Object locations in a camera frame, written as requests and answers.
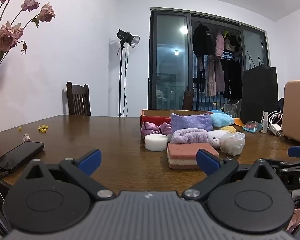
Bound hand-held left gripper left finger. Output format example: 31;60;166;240
25;149;115;202

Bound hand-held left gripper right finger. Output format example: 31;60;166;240
182;149;282;202

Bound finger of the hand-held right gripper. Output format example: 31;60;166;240
259;158;300;171
287;146;300;158

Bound white plush toy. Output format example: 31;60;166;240
207;129;230;147

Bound pink layered sponge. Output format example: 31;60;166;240
167;143;219;169

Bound lavender fuzzy plush towel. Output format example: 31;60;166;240
170;128;215;146

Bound clear plastic bag of cotton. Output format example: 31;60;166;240
220;132;245;156

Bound purple knitted pouch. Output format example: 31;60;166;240
170;113;213;133

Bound blue plush toy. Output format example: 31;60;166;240
211;112;235;128

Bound white round sponge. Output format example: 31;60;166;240
145;134;167;152

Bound red cardboard box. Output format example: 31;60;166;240
140;109;215;131

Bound tan hard suitcase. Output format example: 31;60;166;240
282;79;300;145

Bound white spray bottle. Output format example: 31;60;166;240
261;111;269;133

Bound blue snack packet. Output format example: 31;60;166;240
242;120;263;133

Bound clear drinking glass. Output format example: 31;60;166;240
224;101;239;118

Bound pile of yellow beads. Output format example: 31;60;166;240
18;124;49;133

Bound dark wooden chair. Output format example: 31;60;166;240
66;81;91;116
182;89;195;111

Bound purple satin scrunchie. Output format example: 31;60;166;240
141;121;172;139

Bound black paper bag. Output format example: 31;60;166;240
240;51;279;124

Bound black smartphone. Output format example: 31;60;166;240
0;141;45;173

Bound beige hanging coat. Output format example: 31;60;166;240
204;54;226;97

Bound black hanging clothes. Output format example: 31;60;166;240
220;57;243;100

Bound pink hanging jacket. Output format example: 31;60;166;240
215;31;225;57

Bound black framed sliding glass door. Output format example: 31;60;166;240
147;7;270;111

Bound black hanging jacket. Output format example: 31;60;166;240
192;23;216;55

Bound studio light on stand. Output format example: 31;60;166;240
116;29;140;117

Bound dried pink rose bouquet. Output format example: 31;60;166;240
0;0;56;70

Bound white charger with cable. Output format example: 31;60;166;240
267;111;286;137

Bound black phone cable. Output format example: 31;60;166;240
0;169;8;198

